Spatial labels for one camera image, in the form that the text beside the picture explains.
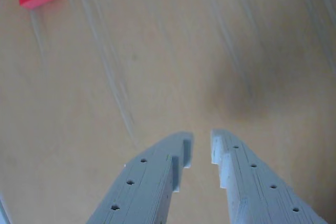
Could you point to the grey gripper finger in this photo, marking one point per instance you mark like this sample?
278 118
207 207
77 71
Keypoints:
147 187
252 187

